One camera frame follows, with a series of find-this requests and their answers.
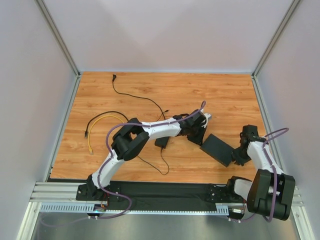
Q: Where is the black network switch box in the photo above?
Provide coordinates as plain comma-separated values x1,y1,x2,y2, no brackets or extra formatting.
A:
200,134,235,168

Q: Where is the thin black power cable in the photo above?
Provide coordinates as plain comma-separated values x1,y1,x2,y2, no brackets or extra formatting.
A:
111,73,171,176

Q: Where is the yellow ethernet cable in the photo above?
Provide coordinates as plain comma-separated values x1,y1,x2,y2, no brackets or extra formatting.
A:
87,115,127,155

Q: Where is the black ethernet cable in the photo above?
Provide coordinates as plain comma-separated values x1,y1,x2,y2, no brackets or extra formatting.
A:
83,111,130,139

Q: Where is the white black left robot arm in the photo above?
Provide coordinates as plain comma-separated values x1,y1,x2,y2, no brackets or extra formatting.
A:
85,109,212,200

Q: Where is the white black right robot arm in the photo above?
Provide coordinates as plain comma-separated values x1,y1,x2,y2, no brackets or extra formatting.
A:
227,124,296,222

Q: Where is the black power adapter brick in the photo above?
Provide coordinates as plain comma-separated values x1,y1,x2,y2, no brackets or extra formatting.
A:
154,137,170,149

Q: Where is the black base mat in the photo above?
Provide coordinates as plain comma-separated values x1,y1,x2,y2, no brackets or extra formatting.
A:
106,181,243,210

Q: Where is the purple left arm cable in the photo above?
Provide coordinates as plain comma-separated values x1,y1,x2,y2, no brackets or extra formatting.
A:
39,100,207,228

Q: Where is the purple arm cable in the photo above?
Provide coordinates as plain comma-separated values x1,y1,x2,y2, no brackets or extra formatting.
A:
227,127,290,224
39,100,207,228

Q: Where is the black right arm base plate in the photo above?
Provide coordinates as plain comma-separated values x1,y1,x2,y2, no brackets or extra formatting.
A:
208,184,241,203

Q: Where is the right aluminium frame post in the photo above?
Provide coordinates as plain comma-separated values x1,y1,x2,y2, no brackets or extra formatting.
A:
251,0,302,78

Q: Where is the aluminium frame post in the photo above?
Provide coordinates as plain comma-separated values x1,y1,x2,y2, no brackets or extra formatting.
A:
34,0,82,77
251,0,302,78

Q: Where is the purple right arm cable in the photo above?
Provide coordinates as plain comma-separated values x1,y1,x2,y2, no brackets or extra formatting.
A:
227,127,290,224

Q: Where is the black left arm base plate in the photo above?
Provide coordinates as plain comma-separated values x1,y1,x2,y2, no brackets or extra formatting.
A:
75,184,121,202

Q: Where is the grey slotted cable duct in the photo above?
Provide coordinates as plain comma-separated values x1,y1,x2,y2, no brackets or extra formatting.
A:
39,201,245,215

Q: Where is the aluminium frame rail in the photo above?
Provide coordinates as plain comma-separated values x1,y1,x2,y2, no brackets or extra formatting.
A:
29,181,305,207

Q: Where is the left aluminium frame post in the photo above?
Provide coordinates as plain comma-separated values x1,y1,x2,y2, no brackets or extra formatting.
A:
34,0,82,77

